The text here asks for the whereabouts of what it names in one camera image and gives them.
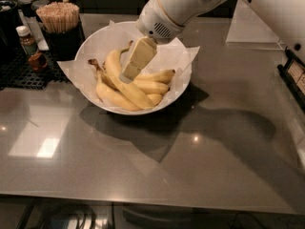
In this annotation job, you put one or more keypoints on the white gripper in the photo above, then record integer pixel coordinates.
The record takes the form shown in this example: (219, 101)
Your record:
(154, 21)

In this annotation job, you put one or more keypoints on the large top yellow banana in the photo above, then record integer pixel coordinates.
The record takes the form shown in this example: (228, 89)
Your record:
(130, 90)

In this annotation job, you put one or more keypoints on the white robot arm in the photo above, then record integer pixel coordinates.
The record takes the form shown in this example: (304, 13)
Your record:
(284, 17)

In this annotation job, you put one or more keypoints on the white bowl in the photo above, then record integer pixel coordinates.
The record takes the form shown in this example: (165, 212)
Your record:
(95, 42)

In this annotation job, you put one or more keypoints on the middle right yellow banana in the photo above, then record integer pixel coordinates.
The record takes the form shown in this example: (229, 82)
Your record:
(151, 87)

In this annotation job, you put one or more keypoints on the lower left yellow banana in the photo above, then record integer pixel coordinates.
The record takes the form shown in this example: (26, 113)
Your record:
(105, 89)

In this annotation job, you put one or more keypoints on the white paper liner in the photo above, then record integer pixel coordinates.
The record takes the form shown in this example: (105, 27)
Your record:
(171, 56)

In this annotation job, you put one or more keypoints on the black stirrer holder cup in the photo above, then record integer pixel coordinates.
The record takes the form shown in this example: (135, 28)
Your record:
(64, 46)

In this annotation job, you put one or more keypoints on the bundle of wooden stirrers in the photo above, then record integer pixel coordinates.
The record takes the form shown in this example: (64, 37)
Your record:
(59, 17)

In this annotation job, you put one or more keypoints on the clear acrylic sign stand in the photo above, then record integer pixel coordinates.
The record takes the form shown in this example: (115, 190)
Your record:
(248, 31)

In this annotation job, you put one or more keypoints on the small brown sauce bottle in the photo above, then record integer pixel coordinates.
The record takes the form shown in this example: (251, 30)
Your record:
(38, 62)

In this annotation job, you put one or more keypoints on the white flat stick packet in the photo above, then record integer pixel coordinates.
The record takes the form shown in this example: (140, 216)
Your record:
(35, 30)

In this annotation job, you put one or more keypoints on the small white-capped sauce bottle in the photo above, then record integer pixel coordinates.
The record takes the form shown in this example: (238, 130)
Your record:
(27, 41)

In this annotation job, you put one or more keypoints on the dark lidded jar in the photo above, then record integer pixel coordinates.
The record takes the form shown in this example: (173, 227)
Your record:
(25, 6)
(38, 4)

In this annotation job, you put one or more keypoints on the black grid mat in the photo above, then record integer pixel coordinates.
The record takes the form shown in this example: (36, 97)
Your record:
(18, 74)

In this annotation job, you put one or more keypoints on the black container far left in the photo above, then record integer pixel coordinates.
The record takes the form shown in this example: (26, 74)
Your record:
(9, 21)

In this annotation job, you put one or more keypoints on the black framed sign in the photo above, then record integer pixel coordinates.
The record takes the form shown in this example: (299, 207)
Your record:
(292, 73)

